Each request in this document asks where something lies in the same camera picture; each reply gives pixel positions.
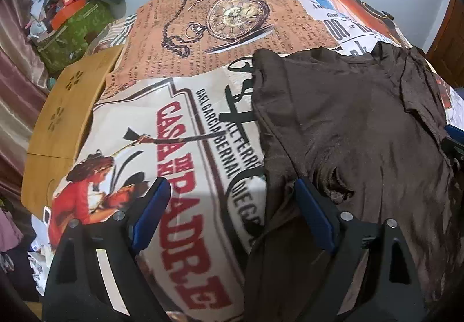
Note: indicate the brown satin curtain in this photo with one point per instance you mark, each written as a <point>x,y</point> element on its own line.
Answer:
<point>14,90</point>

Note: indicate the wooden lap table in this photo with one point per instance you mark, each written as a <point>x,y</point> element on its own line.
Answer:
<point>65,119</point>

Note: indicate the wooden door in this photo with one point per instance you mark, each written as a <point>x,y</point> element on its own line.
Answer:
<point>449,42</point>

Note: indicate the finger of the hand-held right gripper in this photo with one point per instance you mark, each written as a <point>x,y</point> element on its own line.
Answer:
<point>455,146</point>

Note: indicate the printed blanket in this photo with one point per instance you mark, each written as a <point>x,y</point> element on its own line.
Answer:
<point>224,35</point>

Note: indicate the brown t-shirt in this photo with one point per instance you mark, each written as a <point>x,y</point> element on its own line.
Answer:
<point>344,119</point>

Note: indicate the orange box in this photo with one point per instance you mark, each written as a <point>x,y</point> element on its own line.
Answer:
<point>67,13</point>

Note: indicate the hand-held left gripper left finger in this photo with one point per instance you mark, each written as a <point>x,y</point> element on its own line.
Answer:
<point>152,213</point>

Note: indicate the pile of papers and boxes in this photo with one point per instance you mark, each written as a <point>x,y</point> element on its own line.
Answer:
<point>38,264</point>

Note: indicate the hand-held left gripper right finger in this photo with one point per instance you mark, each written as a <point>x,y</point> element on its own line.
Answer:
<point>311,213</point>

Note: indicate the green patterned storage bag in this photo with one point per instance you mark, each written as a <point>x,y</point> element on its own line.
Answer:
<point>76,35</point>

